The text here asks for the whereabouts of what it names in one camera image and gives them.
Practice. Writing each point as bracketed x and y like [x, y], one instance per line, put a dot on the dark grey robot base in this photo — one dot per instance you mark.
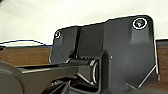
[133, 50]

